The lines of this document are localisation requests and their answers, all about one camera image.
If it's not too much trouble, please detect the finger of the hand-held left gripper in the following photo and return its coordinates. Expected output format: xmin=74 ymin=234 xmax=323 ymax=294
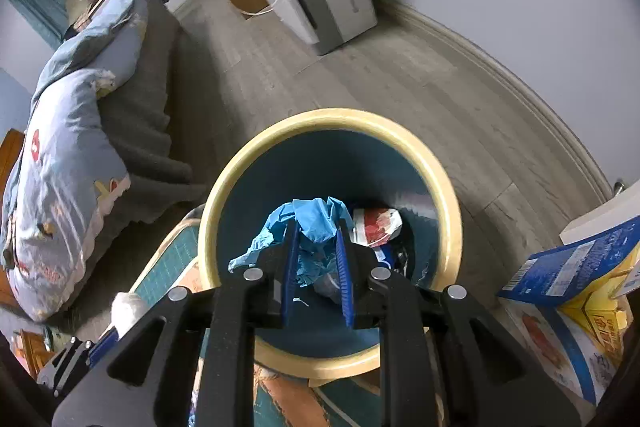
xmin=37 ymin=328 xmax=121 ymax=400

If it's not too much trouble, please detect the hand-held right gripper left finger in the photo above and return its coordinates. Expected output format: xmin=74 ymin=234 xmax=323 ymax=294
xmin=52 ymin=219 xmax=301 ymax=427

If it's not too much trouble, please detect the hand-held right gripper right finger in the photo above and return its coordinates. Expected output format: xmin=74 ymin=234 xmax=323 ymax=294
xmin=336 ymin=219 xmax=583 ymax=427

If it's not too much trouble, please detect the white tissue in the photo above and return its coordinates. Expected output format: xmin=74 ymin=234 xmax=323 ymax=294
xmin=111 ymin=291 xmax=147 ymax=333

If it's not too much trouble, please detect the blue wet wipes packet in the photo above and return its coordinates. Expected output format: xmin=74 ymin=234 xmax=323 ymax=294
xmin=372 ymin=243 xmax=402 ymax=270

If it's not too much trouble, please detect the red and white wrapper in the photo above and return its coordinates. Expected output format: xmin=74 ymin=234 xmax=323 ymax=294
xmin=352 ymin=206 xmax=405 ymax=250

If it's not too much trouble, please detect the blue plastic wrapper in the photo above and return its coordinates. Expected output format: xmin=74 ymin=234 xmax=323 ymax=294
xmin=228 ymin=196 xmax=357 ymax=293

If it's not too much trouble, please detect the teal bin with yellow rim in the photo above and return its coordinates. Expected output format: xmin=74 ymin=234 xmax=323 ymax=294
xmin=197 ymin=108 xmax=462 ymax=380

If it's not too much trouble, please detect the patterned teal and orange mat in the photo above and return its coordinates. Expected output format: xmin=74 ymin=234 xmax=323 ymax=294
xmin=129 ymin=206 xmax=388 ymax=427

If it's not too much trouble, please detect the wooden bed headboard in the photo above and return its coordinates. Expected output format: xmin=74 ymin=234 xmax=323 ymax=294
xmin=0 ymin=129 xmax=26 ymax=308

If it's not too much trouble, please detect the blue carton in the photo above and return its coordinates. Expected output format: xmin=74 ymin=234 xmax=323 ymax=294
xmin=496 ymin=214 xmax=640 ymax=308

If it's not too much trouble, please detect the grey bed skirt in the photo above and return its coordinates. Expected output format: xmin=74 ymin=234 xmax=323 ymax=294
xmin=95 ymin=0 xmax=211 ymax=228

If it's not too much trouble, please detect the strawberry printed box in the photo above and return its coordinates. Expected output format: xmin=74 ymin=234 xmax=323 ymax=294
xmin=497 ymin=296 xmax=626 ymax=408

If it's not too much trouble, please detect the green plush toy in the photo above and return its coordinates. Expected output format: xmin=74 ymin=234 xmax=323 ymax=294
xmin=65 ymin=0 xmax=93 ymax=22

